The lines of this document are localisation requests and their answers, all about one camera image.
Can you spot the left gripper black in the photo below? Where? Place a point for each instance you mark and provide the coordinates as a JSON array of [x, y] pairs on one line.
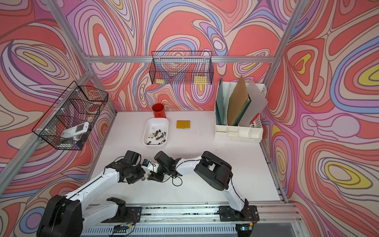
[[142, 173]]

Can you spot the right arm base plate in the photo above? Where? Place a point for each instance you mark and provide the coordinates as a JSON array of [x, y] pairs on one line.
[[248, 213]]

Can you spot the grey folder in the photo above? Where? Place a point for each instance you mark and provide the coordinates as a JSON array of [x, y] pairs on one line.
[[258, 102]]

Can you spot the yellow sponge in basket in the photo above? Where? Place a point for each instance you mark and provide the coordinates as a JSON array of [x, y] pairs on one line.
[[200, 80]]

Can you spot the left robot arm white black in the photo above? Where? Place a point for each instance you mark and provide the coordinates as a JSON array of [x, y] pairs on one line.
[[70, 215]]

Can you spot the red cup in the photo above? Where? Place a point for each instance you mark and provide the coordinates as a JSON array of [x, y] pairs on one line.
[[159, 110]]

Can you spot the green folder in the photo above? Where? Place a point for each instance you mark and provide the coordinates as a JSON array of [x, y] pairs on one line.
[[219, 104]]

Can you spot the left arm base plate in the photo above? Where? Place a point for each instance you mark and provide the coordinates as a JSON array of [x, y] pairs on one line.
[[130, 214]]

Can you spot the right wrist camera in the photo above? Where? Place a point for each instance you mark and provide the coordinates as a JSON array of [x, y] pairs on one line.
[[148, 165]]

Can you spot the white remote control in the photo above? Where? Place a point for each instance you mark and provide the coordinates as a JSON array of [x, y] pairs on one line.
[[76, 131]]

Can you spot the brown cardboard folder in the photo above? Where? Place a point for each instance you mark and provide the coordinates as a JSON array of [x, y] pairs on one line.
[[238, 103]]

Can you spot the white storage tray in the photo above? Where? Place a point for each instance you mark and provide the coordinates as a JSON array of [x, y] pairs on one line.
[[152, 125]]

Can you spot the wire basket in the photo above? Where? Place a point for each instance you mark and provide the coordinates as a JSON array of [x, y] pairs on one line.
[[76, 105], [181, 66]]

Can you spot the white file organizer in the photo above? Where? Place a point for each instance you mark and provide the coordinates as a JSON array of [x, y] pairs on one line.
[[235, 133]]

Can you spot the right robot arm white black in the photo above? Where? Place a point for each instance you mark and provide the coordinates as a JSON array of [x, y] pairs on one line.
[[216, 172]]

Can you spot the back wire basket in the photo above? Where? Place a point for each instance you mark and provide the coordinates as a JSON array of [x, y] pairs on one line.
[[181, 66]]

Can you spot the left wire basket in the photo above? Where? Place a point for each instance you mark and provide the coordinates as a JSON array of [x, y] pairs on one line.
[[76, 105]]

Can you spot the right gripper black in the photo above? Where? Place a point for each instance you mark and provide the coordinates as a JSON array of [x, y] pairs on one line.
[[155, 177]]

